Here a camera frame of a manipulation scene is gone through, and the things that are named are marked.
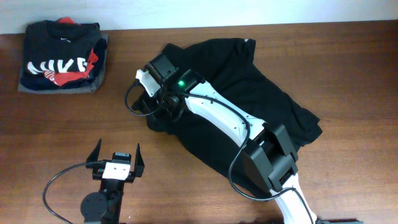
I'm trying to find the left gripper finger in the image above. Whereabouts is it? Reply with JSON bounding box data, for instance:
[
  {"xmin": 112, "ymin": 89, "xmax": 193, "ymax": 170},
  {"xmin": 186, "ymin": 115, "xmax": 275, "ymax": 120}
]
[
  {"xmin": 133, "ymin": 144, "xmax": 145, "ymax": 177},
  {"xmin": 86, "ymin": 138, "xmax": 102, "ymax": 163}
]

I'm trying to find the black t-shirt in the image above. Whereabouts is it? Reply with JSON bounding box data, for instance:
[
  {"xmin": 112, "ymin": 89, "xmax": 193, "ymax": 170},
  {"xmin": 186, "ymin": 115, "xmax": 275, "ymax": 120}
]
[{"xmin": 131, "ymin": 38, "xmax": 322, "ymax": 198}]

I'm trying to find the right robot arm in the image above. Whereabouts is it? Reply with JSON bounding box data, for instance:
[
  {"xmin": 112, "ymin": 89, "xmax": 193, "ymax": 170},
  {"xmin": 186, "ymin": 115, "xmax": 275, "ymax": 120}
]
[{"xmin": 136, "ymin": 54, "xmax": 319, "ymax": 223}]

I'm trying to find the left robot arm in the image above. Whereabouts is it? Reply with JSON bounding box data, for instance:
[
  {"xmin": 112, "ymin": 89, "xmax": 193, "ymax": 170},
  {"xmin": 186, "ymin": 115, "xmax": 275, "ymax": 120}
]
[{"xmin": 80, "ymin": 139, "xmax": 145, "ymax": 224}]

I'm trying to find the grey folded shirt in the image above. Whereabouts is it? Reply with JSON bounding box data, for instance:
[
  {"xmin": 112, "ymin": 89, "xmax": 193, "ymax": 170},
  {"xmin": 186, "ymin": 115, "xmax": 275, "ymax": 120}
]
[{"xmin": 17, "ymin": 33, "xmax": 109, "ymax": 95}]

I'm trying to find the red folded shirt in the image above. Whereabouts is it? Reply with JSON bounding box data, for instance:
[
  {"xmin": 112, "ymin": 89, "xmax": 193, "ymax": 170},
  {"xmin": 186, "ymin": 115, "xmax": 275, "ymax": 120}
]
[{"xmin": 37, "ymin": 21, "xmax": 101, "ymax": 86}]

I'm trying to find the navy folded shirt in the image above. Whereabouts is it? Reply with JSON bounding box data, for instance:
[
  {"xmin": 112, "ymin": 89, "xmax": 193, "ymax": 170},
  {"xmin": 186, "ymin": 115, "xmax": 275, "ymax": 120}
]
[{"xmin": 22, "ymin": 56, "xmax": 91, "ymax": 90}]

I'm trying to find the black Nike folded shirt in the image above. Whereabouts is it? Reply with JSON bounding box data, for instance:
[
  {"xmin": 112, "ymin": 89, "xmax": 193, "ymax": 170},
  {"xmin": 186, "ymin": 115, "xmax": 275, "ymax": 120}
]
[{"xmin": 24, "ymin": 21, "xmax": 101, "ymax": 75}]

